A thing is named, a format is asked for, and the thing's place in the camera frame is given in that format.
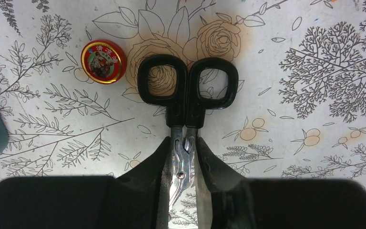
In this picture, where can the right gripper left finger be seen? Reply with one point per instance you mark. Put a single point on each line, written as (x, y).
(138, 199)

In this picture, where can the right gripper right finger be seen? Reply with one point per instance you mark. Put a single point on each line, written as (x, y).
(275, 203)

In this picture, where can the black handled scissors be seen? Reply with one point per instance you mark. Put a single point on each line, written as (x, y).
(186, 152)

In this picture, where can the small red round tin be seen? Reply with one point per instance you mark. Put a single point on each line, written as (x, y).
(104, 61)

